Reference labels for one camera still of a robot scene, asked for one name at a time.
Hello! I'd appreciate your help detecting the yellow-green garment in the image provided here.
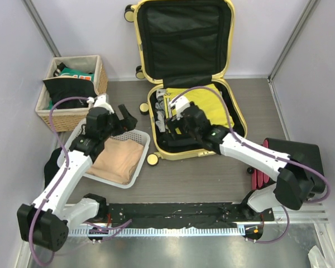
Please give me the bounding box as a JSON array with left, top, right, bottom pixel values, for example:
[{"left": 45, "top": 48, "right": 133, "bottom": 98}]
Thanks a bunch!
[{"left": 164, "top": 88, "right": 228, "bottom": 127}]

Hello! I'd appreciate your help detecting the beige garment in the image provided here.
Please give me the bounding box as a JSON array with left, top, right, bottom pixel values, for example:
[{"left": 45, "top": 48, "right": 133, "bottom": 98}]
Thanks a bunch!
[{"left": 87, "top": 138, "right": 143, "bottom": 185}]

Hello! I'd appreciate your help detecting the yellow hard-shell suitcase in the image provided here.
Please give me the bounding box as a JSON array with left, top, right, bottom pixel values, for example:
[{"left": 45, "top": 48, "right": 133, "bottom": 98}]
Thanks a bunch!
[{"left": 124, "top": 1, "right": 247, "bottom": 166}]

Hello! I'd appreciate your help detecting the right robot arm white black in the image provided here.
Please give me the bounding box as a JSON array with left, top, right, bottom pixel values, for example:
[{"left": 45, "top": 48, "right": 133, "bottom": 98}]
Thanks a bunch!
[{"left": 167, "top": 102, "right": 326, "bottom": 221}]

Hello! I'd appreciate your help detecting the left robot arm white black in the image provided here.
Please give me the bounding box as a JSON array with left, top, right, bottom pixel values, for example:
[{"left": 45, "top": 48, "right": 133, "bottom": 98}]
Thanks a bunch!
[{"left": 17, "top": 104, "right": 137, "bottom": 252}]

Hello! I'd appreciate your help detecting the dark folded garment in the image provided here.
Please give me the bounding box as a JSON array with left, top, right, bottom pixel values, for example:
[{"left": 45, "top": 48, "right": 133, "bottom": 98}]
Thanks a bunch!
[{"left": 157, "top": 133, "right": 203, "bottom": 153}]

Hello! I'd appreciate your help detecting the white perforated plastic basket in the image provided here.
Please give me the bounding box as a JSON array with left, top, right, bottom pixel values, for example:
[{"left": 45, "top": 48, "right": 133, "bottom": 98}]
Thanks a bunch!
[{"left": 57, "top": 118, "right": 151, "bottom": 189}]

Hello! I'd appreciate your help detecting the woven wicker laundry basket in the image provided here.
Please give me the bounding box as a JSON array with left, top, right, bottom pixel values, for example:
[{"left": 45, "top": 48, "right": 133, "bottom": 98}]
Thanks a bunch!
[{"left": 35, "top": 55, "right": 108, "bottom": 132}]

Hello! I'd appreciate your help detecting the green printed garment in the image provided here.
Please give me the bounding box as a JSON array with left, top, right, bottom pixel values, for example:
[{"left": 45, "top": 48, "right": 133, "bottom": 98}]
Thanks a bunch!
[{"left": 58, "top": 68, "right": 94, "bottom": 82}]

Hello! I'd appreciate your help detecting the black garment in basket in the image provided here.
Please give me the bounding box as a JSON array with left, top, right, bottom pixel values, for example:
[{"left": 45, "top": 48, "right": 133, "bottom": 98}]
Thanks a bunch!
[{"left": 43, "top": 76, "right": 97, "bottom": 108}]

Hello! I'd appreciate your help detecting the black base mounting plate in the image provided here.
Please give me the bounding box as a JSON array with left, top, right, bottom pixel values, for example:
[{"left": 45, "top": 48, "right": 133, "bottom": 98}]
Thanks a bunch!
[{"left": 83, "top": 202, "right": 275, "bottom": 228}]

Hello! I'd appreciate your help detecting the black storage box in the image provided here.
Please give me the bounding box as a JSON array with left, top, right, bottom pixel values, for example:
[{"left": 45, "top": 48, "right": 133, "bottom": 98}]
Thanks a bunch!
[{"left": 260, "top": 138, "right": 326, "bottom": 199}]

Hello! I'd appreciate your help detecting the crumpled white plastic sheet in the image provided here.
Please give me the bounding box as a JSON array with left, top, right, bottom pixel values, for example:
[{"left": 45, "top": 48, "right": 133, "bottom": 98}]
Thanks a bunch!
[{"left": 308, "top": 246, "right": 331, "bottom": 268}]

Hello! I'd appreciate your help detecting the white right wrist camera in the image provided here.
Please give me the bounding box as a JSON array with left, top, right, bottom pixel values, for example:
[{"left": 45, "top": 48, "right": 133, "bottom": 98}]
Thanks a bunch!
[{"left": 169, "top": 96, "right": 190, "bottom": 119}]

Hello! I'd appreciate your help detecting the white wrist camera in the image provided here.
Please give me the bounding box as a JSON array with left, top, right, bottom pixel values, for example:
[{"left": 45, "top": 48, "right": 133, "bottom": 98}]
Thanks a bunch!
[
  {"left": 86, "top": 93, "right": 114, "bottom": 113},
  {"left": 169, "top": 96, "right": 190, "bottom": 119}
]

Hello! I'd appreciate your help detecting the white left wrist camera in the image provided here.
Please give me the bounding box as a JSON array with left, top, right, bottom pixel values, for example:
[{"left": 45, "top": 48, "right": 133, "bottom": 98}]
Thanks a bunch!
[{"left": 86, "top": 93, "right": 114, "bottom": 113}]

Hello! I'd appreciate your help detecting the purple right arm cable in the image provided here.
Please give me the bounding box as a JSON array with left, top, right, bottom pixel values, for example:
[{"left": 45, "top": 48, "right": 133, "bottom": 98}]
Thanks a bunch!
[{"left": 170, "top": 86, "right": 332, "bottom": 243}]

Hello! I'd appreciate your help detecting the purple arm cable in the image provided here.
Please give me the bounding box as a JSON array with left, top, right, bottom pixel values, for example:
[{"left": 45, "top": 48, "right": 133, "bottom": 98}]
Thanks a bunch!
[
  {"left": 29, "top": 96, "right": 132, "bottom": 266},
  {"left": 170, "top": 86, "right": 332, "bottom": 243}
]

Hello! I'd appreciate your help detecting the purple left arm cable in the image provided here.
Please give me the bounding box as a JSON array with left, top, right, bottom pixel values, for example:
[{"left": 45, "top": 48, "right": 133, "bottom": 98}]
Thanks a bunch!
[{"left": 29, "top": 96, "right": 132, "bottom": 266}]

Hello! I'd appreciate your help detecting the white slotted cable duct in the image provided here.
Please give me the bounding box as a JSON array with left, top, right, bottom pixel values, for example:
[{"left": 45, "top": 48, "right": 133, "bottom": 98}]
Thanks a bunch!
[{"left": 69, "top": 225, "right": 245, "bottom": 237}]

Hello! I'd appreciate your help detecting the aluminium rail frame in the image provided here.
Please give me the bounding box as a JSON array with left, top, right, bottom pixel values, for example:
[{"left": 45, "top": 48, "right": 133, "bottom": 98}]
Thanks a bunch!
[{"left": 64, "top": 203, "right": 331, "bottom": 226}]

